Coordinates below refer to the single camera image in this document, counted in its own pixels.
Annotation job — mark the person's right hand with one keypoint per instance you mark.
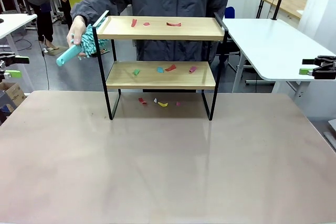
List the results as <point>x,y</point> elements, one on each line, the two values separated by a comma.
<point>76,31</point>

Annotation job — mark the curled red paper scrap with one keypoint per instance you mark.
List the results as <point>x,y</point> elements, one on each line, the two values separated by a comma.
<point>170,68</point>

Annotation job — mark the blue chair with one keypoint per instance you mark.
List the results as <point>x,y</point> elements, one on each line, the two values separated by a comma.
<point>230,12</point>

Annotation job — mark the large white table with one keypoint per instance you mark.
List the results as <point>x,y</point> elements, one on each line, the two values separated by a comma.
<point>275,45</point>

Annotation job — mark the wooden desk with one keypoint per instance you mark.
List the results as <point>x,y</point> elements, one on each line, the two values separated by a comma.
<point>288,5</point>

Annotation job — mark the wooden shelf black metal frame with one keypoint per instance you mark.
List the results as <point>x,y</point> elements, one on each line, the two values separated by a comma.
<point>162,28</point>

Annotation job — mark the person's right forearm grey sleeve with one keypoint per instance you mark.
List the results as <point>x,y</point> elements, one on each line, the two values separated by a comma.
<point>99,9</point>

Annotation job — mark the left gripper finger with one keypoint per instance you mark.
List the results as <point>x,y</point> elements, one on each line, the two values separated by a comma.
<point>21,60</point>
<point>13,74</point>

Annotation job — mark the purple pink paper scrap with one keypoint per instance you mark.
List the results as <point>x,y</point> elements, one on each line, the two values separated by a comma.
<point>193,69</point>

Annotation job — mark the red paper strip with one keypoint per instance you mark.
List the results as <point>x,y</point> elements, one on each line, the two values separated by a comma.
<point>134,22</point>

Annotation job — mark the folded red paper scrap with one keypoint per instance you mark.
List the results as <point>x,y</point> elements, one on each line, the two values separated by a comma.
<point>142,100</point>

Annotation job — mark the white table grey legs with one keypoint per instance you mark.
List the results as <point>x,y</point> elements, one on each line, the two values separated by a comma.
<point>13,23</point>

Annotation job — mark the yellow paper scrap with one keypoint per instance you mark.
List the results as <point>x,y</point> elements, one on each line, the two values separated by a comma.
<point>162,104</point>

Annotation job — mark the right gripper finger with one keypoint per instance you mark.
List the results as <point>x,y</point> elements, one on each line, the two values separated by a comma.
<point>325,61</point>
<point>325,73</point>

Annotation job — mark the long red paper scrap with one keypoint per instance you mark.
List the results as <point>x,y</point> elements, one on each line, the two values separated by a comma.
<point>173,25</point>

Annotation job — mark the teal microfiber duster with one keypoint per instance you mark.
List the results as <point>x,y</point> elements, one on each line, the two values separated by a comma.
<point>90,41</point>

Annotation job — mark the blue paper scrap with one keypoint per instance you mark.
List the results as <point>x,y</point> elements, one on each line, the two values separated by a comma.
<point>160,70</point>

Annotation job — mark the cardboard box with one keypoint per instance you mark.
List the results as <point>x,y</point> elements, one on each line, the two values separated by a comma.
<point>14,93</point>

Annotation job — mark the green paper scrap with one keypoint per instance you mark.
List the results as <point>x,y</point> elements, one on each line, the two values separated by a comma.
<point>136,72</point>

